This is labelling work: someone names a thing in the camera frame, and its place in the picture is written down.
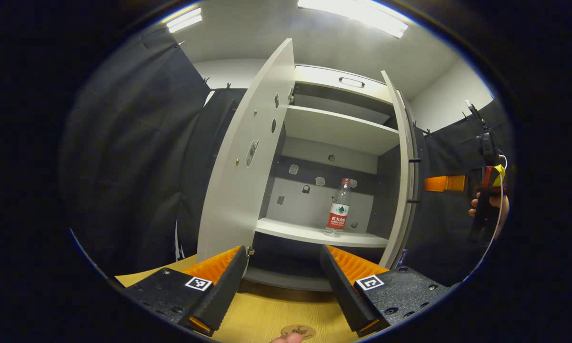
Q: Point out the white cabinet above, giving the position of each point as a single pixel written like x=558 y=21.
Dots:
x=324 y=209

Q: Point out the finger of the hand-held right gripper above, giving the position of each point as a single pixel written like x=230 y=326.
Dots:
x=443 y=183

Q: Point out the white cabinet drawer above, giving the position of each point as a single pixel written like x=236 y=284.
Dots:
x=314 y=78

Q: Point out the round brown coaster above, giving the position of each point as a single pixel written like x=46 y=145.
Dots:
x=300 y=329

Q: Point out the clear plastic water bottle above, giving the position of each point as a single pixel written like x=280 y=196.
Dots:
x=338 y=219

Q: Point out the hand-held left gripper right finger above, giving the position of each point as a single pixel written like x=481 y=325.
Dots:
x=345 y=295

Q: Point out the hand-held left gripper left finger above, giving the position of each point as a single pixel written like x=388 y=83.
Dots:
x=224 y=297

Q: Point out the white cabinet door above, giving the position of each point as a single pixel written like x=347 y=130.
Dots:
x=402 y=190
x=238 y=190

